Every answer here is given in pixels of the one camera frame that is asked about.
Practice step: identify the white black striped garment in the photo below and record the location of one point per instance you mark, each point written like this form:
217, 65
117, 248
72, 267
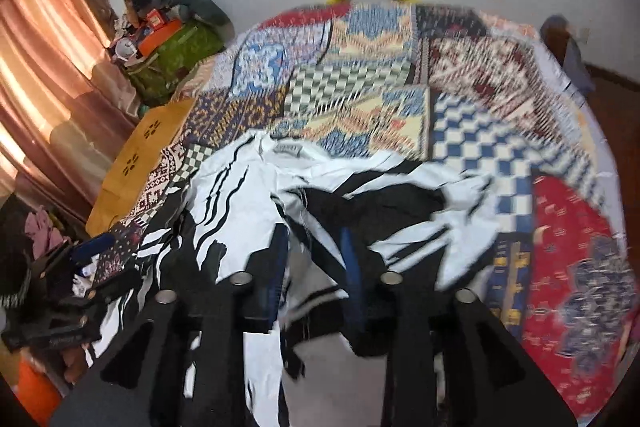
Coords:
240, 187

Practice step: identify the orange plastic container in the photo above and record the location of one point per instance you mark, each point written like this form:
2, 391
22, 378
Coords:
37, 389

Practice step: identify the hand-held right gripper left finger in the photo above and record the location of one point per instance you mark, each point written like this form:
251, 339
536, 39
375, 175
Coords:
278, 257

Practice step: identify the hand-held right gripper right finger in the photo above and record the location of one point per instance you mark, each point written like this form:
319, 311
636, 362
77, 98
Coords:
351, 267

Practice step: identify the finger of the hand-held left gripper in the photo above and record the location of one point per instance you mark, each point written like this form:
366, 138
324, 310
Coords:
115, 284
95, 248

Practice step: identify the small white round object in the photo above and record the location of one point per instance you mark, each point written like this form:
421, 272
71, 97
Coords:
123, 50

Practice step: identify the pink curtain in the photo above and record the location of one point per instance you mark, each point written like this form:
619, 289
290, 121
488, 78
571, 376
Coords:
40, 82

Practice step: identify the blue grey hanging cloth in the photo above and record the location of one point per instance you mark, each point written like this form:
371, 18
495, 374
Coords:
570, 57

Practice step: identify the patchwork printed blanket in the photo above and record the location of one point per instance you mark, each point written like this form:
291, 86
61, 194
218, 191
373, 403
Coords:
350, 82

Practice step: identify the brown board with flower cutouts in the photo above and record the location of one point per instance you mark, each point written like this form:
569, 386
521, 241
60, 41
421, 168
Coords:
135, 157

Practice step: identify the pink crumpled cloth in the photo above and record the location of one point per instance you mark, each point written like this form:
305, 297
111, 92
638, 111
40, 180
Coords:
45, 232

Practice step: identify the green printed bag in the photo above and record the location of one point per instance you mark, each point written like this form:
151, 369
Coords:
175, 57

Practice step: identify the grey bundled cloth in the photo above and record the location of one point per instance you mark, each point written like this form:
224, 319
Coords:
195, 2

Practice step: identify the orange box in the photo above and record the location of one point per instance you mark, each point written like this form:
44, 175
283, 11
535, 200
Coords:
157, 29

